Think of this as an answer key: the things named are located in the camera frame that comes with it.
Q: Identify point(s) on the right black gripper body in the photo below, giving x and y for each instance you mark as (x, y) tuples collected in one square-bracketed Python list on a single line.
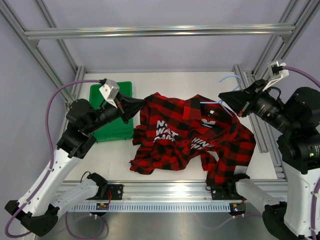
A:
[(262, 86)]

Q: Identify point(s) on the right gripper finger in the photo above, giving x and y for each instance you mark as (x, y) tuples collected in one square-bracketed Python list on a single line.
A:
[(241, 108), (247, 94)]

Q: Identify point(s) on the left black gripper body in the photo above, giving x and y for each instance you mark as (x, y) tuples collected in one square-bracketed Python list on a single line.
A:
[(121, 102)]

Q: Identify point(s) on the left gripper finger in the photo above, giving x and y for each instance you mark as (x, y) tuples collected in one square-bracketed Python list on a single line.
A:
[(131, 109), (130, 101)]

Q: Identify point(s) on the light blue wire hanger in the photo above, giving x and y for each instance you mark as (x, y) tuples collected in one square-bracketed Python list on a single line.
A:
[(213, 84)]

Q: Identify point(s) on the red black plaid shirt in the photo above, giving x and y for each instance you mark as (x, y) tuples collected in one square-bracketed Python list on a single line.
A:
[(173, 131)]

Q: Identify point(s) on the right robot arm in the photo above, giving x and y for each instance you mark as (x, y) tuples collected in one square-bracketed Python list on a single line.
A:
[(297, 218)]

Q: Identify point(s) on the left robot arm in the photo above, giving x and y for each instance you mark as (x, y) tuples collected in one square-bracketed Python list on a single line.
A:
[(40, 208)]

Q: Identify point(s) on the green plastic tray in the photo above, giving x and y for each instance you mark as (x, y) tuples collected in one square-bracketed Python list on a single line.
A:
[(116, 130)]

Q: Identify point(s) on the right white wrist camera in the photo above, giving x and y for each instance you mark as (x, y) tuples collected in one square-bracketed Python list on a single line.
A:
[(276, 71)]

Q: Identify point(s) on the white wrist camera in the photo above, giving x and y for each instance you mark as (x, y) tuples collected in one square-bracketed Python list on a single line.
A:
[(276, 71), (109, 90)]

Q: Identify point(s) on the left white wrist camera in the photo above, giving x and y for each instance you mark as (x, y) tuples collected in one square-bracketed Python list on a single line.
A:
[(109, 90)]

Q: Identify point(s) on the aluminium frame crossbar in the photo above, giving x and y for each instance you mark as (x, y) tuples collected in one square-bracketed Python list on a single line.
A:
[(160, 31)]

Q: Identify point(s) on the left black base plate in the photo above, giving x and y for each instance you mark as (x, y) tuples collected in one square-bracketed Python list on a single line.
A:
[(113, 192)]

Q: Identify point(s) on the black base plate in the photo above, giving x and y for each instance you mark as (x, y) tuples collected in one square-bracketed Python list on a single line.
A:
[(113, 192), (223, 192)]

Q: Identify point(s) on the front aluminium rail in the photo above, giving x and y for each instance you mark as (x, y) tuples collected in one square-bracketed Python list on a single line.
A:
[(177, 191)]

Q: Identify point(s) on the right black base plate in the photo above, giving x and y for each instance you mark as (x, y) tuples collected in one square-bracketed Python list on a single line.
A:
[(223, 192)]

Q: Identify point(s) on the white slotted cable duct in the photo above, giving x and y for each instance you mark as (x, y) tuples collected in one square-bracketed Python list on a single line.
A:
[(152, 207)]

